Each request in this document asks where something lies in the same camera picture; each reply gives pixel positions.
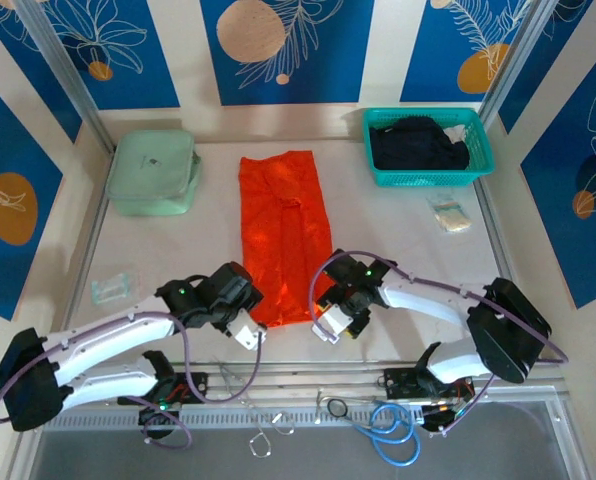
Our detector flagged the orange t-shirt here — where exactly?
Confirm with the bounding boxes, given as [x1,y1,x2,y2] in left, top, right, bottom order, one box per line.
[237,149,335,329]

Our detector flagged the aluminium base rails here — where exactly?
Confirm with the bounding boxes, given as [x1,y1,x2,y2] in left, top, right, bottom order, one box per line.
[20,358,569,416]

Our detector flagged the small clear plastic bag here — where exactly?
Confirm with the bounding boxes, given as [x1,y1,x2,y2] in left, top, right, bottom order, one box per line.
[90,271,143,306]

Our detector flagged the plastic bag with beige contents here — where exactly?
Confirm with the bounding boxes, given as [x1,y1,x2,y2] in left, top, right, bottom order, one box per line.
[425,193,473,235]

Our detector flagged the dark navy t-shirt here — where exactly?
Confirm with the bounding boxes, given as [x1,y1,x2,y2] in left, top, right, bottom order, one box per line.
[368,115,472,172]

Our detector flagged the mint green storage case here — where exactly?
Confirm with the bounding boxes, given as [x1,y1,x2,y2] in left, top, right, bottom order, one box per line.
[105,129,203,217]

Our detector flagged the teal plastic basket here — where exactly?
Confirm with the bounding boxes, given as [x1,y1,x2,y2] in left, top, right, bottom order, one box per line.
[361,107,497,189]

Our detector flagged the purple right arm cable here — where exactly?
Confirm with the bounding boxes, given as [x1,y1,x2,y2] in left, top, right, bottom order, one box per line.
[309,249,569,437]

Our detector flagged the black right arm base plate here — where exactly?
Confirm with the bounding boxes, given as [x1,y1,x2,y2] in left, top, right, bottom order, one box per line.
[377,367,429,401]

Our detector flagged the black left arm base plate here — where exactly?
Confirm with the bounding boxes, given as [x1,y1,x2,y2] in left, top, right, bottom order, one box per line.
[116,372,209,406]

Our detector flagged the blue coiled cable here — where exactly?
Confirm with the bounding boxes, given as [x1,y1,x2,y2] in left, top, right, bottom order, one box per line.
[367,402,422,469]

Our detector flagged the thin silver wire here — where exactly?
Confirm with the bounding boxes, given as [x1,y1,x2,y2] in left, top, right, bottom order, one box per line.
[217,362,297,459]

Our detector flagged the grey slotted cable duct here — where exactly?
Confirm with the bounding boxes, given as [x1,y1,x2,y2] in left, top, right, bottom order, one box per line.
[42,409,429,432]

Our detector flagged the aluminium frame post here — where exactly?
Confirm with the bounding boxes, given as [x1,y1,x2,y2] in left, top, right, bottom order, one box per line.
[12,0,117,154]
[479,0,565,127]

